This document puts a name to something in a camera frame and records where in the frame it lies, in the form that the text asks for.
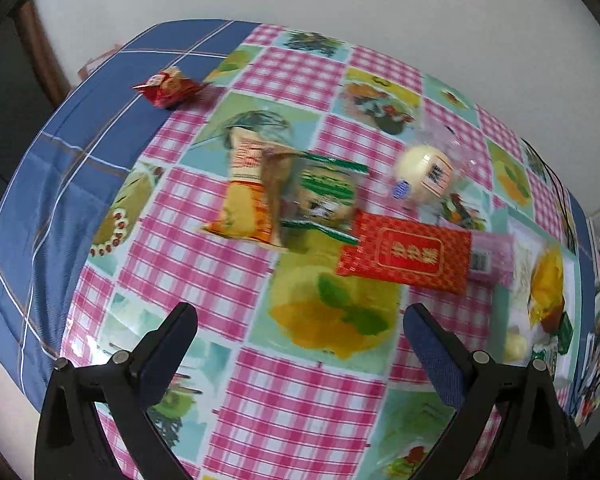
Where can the pink wafer packet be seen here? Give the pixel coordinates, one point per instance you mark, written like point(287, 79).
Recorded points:
point(492, 259)

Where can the green clear cookie packet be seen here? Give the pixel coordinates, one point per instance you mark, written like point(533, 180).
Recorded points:
point(307, 191)

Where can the yellow jelly packet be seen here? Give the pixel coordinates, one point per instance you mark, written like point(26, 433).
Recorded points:
point(547, 300)

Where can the red gold snack packet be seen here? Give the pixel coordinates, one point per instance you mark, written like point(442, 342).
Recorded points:
point(407, 252)

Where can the yellow orange snack bag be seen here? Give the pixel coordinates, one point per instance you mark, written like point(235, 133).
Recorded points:
point(259, 169)

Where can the steamed cake clear packet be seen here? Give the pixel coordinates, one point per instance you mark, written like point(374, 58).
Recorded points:
point(430, 166)

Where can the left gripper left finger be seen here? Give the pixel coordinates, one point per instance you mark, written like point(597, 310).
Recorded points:
point(71, 443)

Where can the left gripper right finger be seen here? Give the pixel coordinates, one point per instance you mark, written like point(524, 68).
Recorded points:
point(535, 439)

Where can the white storage tray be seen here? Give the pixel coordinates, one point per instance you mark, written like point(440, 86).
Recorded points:
point(510, 305)

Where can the round yellow cake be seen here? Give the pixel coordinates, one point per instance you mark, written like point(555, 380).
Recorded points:
point(515, 347)

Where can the small red candy packet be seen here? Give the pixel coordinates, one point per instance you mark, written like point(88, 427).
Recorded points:
point(169, 88)

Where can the pink checkered fruit tablecloth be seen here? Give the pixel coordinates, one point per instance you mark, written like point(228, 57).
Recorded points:
point(296, 372)

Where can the dark green small packet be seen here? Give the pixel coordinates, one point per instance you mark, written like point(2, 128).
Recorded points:
point(564, 334)

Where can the blue plaid bed sheet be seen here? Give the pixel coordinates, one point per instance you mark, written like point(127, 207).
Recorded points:
point(67, 180)

